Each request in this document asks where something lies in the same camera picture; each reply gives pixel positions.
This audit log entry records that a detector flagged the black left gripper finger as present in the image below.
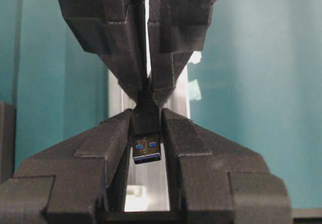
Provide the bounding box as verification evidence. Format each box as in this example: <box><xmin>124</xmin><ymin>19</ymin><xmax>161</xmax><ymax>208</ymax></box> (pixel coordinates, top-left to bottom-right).
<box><xmin>162</xmin><ymin>109</ymin><xmax>292</xmax><ymax>223</ymax></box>

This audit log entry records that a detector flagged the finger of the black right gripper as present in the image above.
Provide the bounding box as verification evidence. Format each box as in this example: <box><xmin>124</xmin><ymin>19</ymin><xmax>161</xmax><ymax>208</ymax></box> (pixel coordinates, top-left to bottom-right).
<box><xmin>58</xmin><ymin>0</ymin><xmax>146</xmax><ymax>101</ymax></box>
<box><xmin>147</xmin><ymin>0</ymin><xmax>216</xmax><ymax>107</ymax></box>

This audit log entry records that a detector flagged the aluminium extrusion rail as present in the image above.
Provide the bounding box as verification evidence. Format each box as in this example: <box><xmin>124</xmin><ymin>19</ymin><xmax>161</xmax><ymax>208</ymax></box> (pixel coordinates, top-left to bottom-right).
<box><xmin>108</xmin><ymin>67</ymin><xmax>190</xmax><ymax>212</ymax></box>

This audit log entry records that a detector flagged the black USB cable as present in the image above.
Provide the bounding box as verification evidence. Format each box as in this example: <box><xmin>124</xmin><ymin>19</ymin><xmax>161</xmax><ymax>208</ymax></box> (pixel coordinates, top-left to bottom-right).
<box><xmin>129</xmin><ymin>0</ymin><xmax>166</xmax><ymax>165</ymax></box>

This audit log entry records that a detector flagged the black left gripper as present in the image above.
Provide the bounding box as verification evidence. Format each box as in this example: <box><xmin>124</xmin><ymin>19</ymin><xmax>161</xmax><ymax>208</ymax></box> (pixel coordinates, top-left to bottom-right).
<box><xmin>0</xmin><ymin>101</ymin><xmax>131</xmax><ymax>223</ymax></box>

